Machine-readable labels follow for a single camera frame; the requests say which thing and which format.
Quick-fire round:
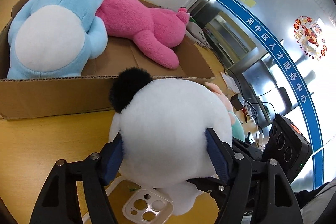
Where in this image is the black power adapter with cables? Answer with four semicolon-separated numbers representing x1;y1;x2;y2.
224;68;273;130

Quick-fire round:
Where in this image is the clear phone case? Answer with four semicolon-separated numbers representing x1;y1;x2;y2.
122;188;174;222

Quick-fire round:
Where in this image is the glass door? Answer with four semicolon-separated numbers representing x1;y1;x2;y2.
188;0;336;188

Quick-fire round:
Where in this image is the person's grey clothing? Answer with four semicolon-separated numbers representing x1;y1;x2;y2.
302;181;336;224

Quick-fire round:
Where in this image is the white panda plush toy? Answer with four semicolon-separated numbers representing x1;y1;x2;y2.
108;67;234;216

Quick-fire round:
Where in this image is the blue window banner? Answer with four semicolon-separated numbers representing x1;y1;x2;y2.
214;0;325;189

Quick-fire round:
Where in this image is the white printed cloth bag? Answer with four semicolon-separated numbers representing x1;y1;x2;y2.
185;21;212;50

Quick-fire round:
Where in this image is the light blue bear plush toy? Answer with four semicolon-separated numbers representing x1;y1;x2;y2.
7;0;108;80

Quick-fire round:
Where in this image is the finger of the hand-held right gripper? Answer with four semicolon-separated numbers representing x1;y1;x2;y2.
186;177;237;205
232;138;264;161

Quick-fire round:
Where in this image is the large cardboard box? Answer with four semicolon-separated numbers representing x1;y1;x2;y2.
0;0;216;120

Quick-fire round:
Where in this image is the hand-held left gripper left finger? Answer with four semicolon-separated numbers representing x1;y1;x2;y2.
29;132;124;224

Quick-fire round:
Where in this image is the magenta bear plush toy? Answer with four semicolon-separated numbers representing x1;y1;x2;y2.
95;0;191;69

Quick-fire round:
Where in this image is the white charger plug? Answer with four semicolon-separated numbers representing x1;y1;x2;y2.
257;131;267;147

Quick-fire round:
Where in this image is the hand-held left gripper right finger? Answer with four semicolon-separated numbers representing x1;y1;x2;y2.
205;127;301;224

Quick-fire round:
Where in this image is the pink and teal plush toy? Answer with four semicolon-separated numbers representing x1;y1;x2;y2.
204;82;246;143

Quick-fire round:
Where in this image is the round festive window sticker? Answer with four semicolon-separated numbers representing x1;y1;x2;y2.
293;15;328;60

